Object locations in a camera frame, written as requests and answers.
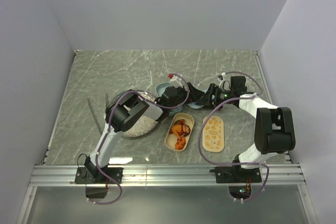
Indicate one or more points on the beige patterned lid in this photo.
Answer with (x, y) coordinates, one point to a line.
(213, 139)

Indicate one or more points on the blue patterned lid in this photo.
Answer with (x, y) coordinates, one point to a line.
(195, 106)

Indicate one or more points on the beige lunch box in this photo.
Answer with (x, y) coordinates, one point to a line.
(171, 139)

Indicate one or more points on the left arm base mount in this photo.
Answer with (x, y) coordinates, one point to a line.
(97, 183)

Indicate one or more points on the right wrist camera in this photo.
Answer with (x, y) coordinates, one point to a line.
(221, 77)

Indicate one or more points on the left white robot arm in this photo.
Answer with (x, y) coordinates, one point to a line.
(123, 113)

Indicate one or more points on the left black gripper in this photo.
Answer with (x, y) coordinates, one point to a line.
(195, 94)

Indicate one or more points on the spotted orange food piece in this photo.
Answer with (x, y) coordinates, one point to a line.
(180, 143)

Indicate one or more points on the blue lunch box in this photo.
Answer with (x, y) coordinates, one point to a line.
(160, 88)

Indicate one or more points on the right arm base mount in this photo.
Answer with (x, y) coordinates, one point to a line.
(240, 178)

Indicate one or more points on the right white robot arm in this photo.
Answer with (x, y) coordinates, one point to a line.
(274, 130)

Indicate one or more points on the aluminium frame rail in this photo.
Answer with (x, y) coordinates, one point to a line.
(160, 176)

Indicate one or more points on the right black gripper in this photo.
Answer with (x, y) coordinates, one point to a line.
(206, 100)

